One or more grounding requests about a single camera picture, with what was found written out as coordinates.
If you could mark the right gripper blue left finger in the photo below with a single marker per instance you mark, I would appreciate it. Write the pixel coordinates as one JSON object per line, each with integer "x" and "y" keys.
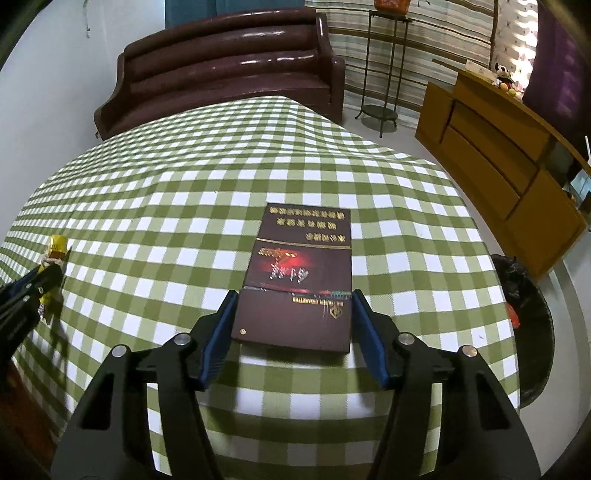
{"x": 218, "y": 342}

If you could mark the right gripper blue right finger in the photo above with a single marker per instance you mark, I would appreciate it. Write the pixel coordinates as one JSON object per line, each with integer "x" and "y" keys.
{"x": 372, "y": 347}

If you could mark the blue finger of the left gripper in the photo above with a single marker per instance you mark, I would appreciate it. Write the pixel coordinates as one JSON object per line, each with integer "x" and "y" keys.
{"x": 49, "y": 277}
{"x": 16, "y": 291}

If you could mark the yellow snack wrapper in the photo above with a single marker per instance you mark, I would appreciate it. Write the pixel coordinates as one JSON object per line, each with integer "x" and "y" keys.
{"x": 56, "y": 254}

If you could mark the orange wrapper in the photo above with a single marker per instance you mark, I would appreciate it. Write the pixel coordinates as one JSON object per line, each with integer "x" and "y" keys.
{"x": 513, "y": 316}

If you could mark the black lined trash bin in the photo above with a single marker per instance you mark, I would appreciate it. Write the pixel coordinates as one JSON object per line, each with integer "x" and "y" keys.
{"x": 535, "y": 338}

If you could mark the green checkered tablecloth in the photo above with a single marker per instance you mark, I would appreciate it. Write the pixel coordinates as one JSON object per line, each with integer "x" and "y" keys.
{"x": 266, "y": 198}

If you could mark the wooden TV cabinet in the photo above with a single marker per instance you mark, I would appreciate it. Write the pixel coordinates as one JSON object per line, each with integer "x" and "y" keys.
{"x": 510, "y": 163}

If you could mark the striped beige curtain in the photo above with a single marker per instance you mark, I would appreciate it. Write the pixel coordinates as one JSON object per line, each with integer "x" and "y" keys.
{"x": 441, "y": 32}

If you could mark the white wifi router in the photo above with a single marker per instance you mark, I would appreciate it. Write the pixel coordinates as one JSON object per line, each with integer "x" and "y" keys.
{"x": 588, "y": 149}

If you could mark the dark maroon leather sofa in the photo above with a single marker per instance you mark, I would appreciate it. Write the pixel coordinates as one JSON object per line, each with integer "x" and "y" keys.
{"x": 225, "y": 58}

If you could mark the Mickey Mouse plush toy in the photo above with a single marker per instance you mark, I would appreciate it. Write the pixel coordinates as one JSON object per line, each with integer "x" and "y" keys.
{"x": 504, "y": 79}

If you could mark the white box on cabinet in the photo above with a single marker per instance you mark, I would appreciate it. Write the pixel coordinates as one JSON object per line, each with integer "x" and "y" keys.
{"x": 480, "y": 71}

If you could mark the blue curtain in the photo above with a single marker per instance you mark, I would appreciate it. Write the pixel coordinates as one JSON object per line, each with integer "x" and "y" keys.
{"x": 178, "y": 12}

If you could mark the dark purple curtain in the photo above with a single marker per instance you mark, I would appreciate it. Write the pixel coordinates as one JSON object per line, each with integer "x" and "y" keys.
{"x": 559, "y": 86}

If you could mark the potted flowering plant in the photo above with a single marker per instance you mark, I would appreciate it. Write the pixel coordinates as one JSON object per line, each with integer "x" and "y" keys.
{"x": 394, "y": 7}

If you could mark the patterned beige curtain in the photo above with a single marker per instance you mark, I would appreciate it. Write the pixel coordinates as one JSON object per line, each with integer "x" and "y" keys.
{"x": 515, "y": 38}

